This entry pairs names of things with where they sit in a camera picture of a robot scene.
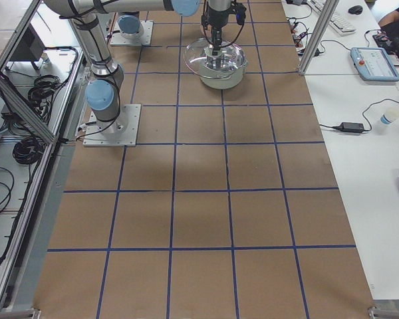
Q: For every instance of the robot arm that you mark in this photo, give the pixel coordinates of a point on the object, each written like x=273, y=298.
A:
x=103, y=93
x=130, y=24

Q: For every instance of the glass pot lid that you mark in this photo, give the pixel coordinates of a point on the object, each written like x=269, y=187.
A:
x=193, y=51

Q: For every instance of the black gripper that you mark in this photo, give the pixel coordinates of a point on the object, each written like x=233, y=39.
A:
x=217, y=19

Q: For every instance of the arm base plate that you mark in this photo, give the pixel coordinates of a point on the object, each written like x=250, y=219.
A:
x=144, y=40
x=123, y=132

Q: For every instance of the aluminium frame post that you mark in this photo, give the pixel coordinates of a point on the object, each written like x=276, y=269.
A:
x=317, y=34

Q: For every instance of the black power adapter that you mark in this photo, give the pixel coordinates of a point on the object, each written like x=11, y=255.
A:
x=350, y=127

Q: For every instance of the paper cup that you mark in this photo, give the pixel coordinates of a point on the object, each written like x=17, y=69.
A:
x=390, y=115

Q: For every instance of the blue teach pendant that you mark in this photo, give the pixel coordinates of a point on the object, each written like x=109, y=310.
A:
x=373, y=64

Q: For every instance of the pale green steel pot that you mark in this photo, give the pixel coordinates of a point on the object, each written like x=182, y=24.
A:
x=222, y=71

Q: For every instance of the black computer mouse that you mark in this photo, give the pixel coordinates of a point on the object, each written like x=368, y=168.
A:
x=355, y=10

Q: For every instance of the white keyboard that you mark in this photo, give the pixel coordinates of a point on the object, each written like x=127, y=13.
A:
x=338, y=22

